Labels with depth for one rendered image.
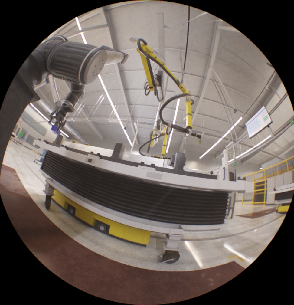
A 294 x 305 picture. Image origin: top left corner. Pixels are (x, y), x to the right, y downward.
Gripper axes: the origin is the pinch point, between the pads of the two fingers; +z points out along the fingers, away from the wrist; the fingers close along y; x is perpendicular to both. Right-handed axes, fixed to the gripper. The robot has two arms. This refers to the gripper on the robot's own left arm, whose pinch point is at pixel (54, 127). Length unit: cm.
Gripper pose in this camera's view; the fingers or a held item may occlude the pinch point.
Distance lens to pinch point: 210.6
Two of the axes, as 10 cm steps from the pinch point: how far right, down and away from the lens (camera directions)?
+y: 8.7, 3.3, 3.6
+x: -4.5, 2.2, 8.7
